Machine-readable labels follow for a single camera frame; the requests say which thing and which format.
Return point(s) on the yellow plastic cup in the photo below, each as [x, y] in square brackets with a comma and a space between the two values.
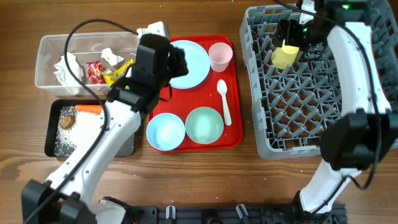
[284, 55]

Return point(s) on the light blue bowl with rice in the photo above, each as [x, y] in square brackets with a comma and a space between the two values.
[165, 132]

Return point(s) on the red serving tray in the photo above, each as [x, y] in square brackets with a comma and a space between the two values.
[182, 101]

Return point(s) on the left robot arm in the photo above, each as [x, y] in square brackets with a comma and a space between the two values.
[65, 196]

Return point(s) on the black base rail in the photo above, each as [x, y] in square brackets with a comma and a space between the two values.
[279, 213]

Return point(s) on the large white tissue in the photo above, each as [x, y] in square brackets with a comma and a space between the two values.
[64, 76]

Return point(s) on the white rice pile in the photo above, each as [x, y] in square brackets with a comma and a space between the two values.
[80, 135]

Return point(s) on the white plastic spoon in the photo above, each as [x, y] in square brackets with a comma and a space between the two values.
[222, 90]

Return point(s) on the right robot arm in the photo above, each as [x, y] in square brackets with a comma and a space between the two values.
[367, 127]

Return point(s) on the yellow snack wrapper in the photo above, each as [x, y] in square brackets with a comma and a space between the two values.
[111, 76]

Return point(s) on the gray dishwasher rack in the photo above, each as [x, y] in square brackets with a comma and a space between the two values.
[291, 108]

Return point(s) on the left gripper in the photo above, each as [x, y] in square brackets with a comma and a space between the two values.
[177, 56]

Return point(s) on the clear plastic storage bin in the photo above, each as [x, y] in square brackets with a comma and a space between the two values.
[85, 47]

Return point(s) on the black rectangular tray bin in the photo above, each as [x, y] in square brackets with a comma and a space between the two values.
[49, 140]

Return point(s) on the small white tissue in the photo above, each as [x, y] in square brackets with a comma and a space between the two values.
[110, 57]

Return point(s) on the red strawberry candy wrapper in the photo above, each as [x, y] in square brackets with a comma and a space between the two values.
[94, 72]

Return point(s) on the light blue plate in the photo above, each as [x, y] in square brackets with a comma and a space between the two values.
[198, 64]

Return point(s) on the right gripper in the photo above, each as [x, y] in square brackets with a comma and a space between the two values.
[291, 27]

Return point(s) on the pink white cup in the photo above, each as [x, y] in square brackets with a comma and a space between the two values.
[220, 55]

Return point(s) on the brown food piece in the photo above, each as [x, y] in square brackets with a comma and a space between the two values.
[67, 121]

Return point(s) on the orange carrot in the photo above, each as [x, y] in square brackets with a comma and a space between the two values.
[95, 109]

